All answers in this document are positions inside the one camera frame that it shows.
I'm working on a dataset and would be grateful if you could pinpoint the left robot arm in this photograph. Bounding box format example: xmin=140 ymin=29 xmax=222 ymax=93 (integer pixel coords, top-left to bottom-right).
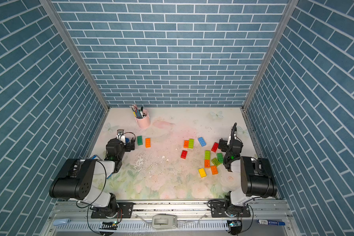
xmin=49 ymin=129 xmax=136 ymax=219

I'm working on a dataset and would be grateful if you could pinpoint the lime tilted lego brick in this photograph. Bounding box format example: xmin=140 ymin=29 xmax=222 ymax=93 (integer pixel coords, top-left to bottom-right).
xmin=211 ymin=158 xmax=221 ymax=166

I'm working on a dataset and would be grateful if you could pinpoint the dark green lego brick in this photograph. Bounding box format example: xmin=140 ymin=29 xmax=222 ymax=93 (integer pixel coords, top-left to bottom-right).
xmin=137 ymin=136 xmax=143 ymax=146

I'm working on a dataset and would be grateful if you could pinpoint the lime lego brick lower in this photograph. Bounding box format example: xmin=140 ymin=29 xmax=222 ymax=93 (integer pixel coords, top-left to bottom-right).
xmin=204 ymin=150 xmax=211 ymax=160

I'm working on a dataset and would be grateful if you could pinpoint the red lego brick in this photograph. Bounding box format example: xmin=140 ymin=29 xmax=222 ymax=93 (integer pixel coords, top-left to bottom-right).
xmin=211 ymin=142 xmax=219 ymax=152
xmin=181 ymin=150 xmax=187 ymax=159

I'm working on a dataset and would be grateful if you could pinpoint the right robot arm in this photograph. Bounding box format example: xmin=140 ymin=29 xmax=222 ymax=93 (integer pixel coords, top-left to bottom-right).
xmin=219 ymin=124 xmax=277 ymax=209

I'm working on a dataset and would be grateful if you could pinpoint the pink pen cup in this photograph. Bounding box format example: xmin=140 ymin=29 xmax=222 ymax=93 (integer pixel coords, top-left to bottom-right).
xmin=135 ymin=110 xmax=151 ymax=129

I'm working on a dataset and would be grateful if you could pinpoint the blue marker pen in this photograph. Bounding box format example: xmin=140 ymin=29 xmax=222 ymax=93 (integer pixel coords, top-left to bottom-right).
xmin=257 ymin=219 xmax=286 ymax=226

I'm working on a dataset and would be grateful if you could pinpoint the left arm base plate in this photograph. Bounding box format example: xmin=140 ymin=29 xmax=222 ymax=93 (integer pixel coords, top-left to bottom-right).
xmin=91 ymin=202 xmax=134 ymax=219

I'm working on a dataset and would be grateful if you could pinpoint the grey handheld device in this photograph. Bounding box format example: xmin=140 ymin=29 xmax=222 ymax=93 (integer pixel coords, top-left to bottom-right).
xmin=151 ymin=214 xmax=177 ymax=230

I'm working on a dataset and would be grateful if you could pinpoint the orange lego brick bottom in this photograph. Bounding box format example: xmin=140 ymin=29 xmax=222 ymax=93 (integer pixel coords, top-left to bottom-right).
xmin=210 ymin=165 xmax=218 ymax=175

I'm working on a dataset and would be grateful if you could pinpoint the orange brick upside down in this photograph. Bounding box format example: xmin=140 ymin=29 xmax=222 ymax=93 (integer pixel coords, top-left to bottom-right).
xmin=183 ymin=140 xmax=189 ymax=148

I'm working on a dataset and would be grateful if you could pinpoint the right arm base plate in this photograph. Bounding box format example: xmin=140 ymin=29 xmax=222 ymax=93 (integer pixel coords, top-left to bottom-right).
xmin=206 ymin=200 xmax=251 ymax=218

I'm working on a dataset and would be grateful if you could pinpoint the green lego brick right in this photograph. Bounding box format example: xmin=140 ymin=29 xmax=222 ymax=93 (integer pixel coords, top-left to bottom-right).
xmin=216 ymin=152 xmax=224 ymax=163

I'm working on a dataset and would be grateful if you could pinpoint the yellow lego brick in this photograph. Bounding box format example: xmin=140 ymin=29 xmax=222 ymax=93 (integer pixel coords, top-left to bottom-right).
xmin=198 ymin=168 xmax=207 ymax=178

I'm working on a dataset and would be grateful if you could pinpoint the light blue lego brick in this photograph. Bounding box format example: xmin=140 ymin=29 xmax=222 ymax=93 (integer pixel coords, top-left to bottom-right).
xmin=198 ymin=137 xmax=207 ymax=147

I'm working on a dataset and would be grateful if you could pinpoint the orange lego brick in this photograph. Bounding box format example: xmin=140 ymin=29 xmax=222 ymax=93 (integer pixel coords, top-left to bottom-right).
xmin=204 ymin=159 xmax=210 ymax=168
xmin=210 ymin=165 xmax=218 ymax=175
xmin=145 ymin=138 xmax=151 ymax=148

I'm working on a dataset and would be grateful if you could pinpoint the lime green lego brick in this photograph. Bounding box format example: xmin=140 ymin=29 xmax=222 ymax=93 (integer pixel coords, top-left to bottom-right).
xmin=188 ymin=139 xmax=194 ymax=148

